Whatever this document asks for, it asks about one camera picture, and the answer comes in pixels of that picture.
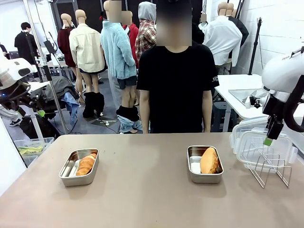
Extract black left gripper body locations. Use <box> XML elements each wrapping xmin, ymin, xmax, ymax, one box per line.
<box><xmin>0</xmin><ymin>83</ymin><xmax>36</xmax><ymax>110</ymax></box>

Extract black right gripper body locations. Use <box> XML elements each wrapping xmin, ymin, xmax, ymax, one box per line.
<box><xmin>262</xmin><ymin>94</ymin><xmax>281</xmax><ymax>123</ymax></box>

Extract perforated metal baking tray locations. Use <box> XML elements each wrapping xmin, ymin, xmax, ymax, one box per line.
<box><xmin>228</xmin><ymin>88</ymin><xmax>269</xmax><ymax>105</ymax></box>

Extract oval golden bread loaf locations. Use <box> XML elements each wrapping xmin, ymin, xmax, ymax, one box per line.
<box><xmin>199</xmin><ymin>147</ymin><xmax>219</xmax><ymax>174</ymax></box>

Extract long ridged golden bread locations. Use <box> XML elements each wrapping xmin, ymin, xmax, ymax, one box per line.
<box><xmin>76</xmin><ymin>152</ymin><xmax>97</xmax><ymax>177</ymax></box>

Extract rectangular stainless steel container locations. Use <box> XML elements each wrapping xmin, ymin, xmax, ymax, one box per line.
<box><xmin>58</xmin><ymin>148</ymin><xmax>100</xmax><ymax>187</ymax></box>
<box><xmin>187</xmin><ymin>145</ymin><xmax>224</xmax><ymax>184</ymax></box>

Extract person's right forearm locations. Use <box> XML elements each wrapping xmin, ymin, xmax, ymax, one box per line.
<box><xmin>139</xmin><ymin>89</ymin><xmax>151</xmax><ymax>133</ymax></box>

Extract person's left forearm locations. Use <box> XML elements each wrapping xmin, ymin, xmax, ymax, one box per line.
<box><xmin>202</xmin><ymin>89</ymin><xmax>212</xmax><ymax>133</ymax></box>

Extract person in grey trousers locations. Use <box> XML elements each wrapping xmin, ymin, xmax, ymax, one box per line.
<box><xmin>0</xmin><ymin>104</ymin><xmax>22</xmax><ymax>128</ymax></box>

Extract slanted silver metal pole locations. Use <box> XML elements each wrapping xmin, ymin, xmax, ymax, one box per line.
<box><xmin>23</xmin><ymin>0</ymin><xmax>68</xmax><ymax>134</ymax></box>

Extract black bag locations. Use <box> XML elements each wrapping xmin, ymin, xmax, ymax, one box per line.
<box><xmin>19</xmin><ymin>114</ymin><xmax>62</xmax><ymax>140</ymax></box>

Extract pile of grey blue clothes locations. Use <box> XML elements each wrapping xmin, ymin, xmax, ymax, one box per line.
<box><xmin>46</xmin><ymin>76</ymin><xmax>81</xmax><ymax>124</ymax></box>

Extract clear plastic storage bin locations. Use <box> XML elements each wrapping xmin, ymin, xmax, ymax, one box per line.
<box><xmin>13</xmin><ymin>137</ymin><xmax>55</xmax><ymax>167</ymax></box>

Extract yellow green packets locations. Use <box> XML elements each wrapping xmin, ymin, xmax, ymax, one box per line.
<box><xmin>17</xmin><ymin>146</ymin><xmax>45</xmax><ymax>156</ymax></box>

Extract background person in black clothes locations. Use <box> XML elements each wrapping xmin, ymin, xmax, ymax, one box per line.
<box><xmin>13</xmin><ymin>21</ymin><xmax>39</xmax><ymax>65</ymax></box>

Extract stand with black device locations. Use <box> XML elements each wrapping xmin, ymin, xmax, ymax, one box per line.
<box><xmin>43</xmin><ymin>30</ymin><xmax>72</xmax><ymax>83</ymax></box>

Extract tall black light stand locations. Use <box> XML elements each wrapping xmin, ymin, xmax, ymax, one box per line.
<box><xmin>247</xmin><ymin>17</ymin><xmax>264</xmax><ymax>76</ymax></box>

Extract mannequin in maroon sweater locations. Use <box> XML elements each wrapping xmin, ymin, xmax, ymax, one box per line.
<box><xmin>57</xmin><ymin>13</ymin><xmax>78</xmax><ymax>84</ymax></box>

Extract mannequin in cream jacket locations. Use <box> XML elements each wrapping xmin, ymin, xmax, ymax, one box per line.
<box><xmin>68</xmin><ymin>9</ymin><xmax>107</xmax><ymax>118</ymax></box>

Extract mannequin in white shirt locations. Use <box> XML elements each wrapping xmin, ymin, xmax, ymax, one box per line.
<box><xmin>203</xmin><ymin>1</ymin><xmax>243</xmax><ymax>73</ymax></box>

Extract mannequin in black coat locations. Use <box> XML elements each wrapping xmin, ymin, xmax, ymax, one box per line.
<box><xmin>225</xmin><ymin>2</ymin><xmax>250</xmax><ymax>48</ymax></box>

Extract mannequin in light blue fleece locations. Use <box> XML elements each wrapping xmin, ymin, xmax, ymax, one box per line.
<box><xmin>99</xmin><ymin>0</ymin><xmax>144</xmax><ymax>134</ymax></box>

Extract person in black t-shirt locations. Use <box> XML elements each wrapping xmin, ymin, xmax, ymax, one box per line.
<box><xmin>136</xmin><ymin>0</ymin><xmax>219</xmax><ymax>133</ymax></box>

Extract mannequin in black jacket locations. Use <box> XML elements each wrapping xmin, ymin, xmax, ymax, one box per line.
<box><xmin>191</xmin><ymin>22</ymin><xmax>205</xmax><ymax>45</ymax></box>

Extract black tripod legs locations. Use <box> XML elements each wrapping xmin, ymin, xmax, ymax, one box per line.
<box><xmin>234</xmin><ymin>0</ymin><xmax>251</xmax><ymax>17</ymax></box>

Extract mannequin in red jacket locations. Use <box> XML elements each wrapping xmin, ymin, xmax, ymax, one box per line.
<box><xmin>122</xmin><ymin>10</ymin><xmax>140</xmax><ymax>69</ymax></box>

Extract mannequin in plaid hooded shirt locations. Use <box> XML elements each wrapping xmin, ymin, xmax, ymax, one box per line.
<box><xmin>134</xmin><ymin>1</ymin><xmax>157</xmax><ymax>72</ymax></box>

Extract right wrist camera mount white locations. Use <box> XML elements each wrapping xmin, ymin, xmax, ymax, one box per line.
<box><xmin>244</xmin><ymin>94</ymin><xmax>263</xmax><ymax>109</ymax></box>

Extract metal wire lid rack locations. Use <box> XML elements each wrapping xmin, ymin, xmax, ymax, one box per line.
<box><xmin>247</xmin><ymin>137</ymin><xmax>293</xmax><ymax>189</ymax></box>

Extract flat mannequin base plate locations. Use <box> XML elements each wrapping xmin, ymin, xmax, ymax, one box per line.
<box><xmin>91</xmin><ymin>118</ymin><xmax>118</xmax><ymax>127</ymax></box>

